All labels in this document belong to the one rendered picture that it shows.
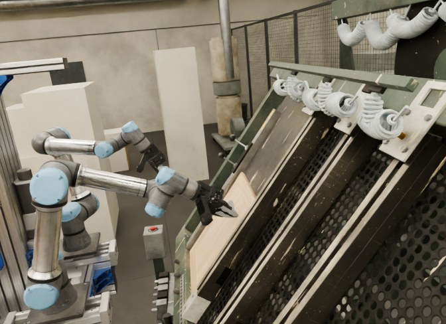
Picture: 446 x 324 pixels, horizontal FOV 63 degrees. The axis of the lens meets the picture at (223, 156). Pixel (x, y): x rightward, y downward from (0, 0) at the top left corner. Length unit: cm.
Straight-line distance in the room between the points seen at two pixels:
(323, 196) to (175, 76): 450
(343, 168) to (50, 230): 101
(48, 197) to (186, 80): 431
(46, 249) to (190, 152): 438
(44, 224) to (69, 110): 270
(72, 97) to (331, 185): 325
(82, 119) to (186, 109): 196
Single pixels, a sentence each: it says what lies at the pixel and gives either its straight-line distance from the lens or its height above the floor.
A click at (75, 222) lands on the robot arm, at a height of 119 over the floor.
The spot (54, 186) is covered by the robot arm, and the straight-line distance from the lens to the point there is 135.
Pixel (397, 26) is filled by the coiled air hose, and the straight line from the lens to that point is 171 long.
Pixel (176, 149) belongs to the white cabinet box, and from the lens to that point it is 564.
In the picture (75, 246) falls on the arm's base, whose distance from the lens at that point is 214.
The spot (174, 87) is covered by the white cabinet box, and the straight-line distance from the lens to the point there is 548.
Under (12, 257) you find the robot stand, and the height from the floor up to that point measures 122.
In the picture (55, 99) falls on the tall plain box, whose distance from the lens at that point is 405.
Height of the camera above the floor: 201
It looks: 17 degrees down
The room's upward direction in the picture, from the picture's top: 6 degrees counter-clockwise
